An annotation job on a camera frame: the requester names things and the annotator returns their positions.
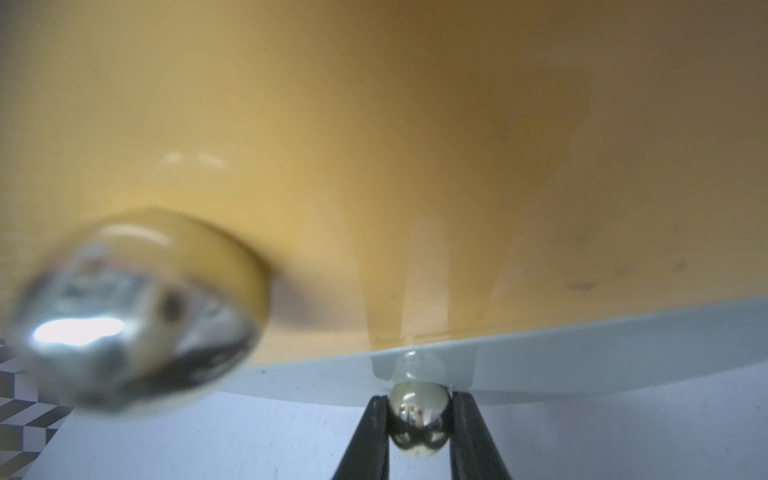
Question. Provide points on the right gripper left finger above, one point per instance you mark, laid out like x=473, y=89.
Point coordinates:
x=367, y=454

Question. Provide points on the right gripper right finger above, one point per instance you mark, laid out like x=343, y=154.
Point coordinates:
x=473, y=452

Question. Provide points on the grey bottom drawer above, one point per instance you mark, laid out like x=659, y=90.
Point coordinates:
x=599, y=357

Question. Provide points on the yellow drawer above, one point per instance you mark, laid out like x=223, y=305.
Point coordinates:
x=192, y=188

